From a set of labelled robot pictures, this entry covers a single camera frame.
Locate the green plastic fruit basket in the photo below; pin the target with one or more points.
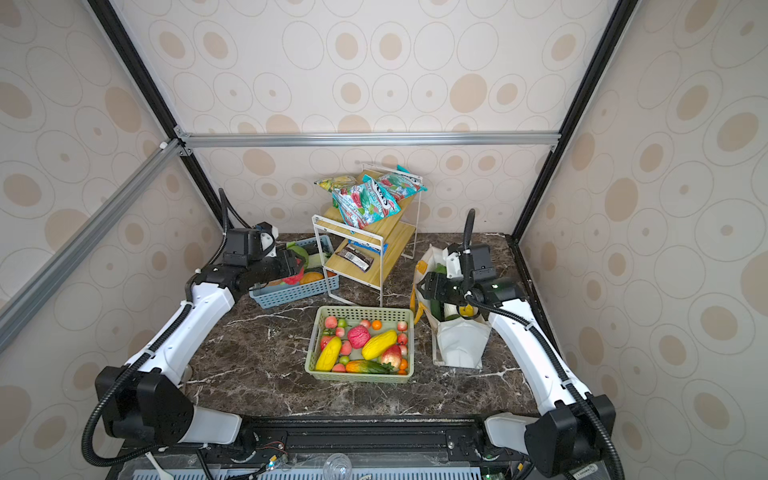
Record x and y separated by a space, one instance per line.
333 321

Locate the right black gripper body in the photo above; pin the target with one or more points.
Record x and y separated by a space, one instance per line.
451 291

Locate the green cabbage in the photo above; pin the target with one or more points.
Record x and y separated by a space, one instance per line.
300 253

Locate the red pepper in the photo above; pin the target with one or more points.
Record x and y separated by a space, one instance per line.
294 279

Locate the white grocery tote bag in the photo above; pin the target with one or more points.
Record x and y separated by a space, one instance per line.
457 342

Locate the blue snack packet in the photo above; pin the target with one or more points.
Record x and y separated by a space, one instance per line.
374 249

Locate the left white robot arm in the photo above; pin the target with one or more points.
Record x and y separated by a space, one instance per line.
141 406

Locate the green cucumber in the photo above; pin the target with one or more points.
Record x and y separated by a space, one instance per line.
437 310

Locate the blue plastic vegetable basket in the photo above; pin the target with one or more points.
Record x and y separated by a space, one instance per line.
314 282

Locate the horizontal aluminium frame bar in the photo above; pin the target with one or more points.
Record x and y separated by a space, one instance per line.
359 140

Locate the white wire wooden shelf rack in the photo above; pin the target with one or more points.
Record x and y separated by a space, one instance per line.
399 232

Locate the diagonal aluminium frame bar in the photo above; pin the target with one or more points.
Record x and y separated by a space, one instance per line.
39 289

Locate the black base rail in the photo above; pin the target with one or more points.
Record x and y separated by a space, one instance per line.
372 444

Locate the yellow green snack bag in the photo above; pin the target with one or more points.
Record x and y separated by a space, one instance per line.
338 182

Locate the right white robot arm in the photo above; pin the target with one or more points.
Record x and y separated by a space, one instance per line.
556 389

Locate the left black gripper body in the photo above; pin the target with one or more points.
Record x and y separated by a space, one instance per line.
272 268

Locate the teal pink snack bag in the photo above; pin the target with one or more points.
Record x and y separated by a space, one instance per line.
400 185

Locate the green orange papaya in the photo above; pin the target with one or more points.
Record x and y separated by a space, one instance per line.
367 367

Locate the dark snack bar packet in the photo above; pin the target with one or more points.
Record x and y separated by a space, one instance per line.
355 257

